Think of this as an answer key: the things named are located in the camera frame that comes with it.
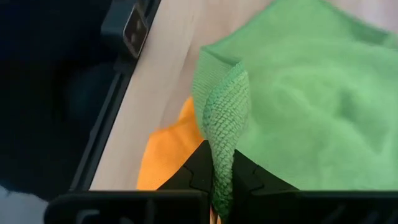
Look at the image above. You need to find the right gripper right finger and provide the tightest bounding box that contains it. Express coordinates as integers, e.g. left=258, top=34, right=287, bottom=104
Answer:
left=231, top=149, right=299, bottom=195

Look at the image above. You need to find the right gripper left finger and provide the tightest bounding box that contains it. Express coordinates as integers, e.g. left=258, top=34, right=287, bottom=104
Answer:
left=158, top=139, right=215, bottom=191

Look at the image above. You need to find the green microfiber towel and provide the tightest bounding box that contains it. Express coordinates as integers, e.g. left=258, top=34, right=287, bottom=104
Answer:
left=191, top=0, right=398, bottom=222

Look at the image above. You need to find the orange microfiber towel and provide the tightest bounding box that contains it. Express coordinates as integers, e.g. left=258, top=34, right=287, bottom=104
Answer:
left=136, top=96, right=222, bottom=224

